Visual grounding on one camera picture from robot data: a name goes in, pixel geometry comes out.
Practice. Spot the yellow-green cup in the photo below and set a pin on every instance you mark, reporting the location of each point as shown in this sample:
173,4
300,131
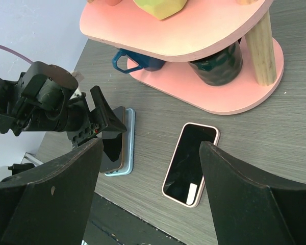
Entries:
161,9

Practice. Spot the blue mug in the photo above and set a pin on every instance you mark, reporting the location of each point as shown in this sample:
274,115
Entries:
143,61

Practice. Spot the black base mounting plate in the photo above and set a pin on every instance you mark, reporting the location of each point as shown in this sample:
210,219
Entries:
108,223

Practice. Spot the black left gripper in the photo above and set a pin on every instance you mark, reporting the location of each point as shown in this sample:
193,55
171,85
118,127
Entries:
82,124

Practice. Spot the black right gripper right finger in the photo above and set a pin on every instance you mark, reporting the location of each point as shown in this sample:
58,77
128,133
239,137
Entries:
250,205

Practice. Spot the pink three-tier wooden shelf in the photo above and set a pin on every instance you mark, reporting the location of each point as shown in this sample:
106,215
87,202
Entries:
201,29

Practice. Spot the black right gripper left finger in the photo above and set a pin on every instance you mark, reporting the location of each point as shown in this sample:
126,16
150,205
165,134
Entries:
50,204

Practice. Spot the light blue phone case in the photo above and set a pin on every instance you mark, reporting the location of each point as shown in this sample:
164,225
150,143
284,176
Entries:
130,117

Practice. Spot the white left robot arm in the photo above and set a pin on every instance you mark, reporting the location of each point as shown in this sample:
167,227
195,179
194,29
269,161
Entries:
44,100

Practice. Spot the dark teal mug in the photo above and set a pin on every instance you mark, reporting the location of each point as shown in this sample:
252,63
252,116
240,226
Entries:
220,68

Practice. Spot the pink phone case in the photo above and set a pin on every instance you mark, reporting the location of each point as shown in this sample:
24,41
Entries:
168,176

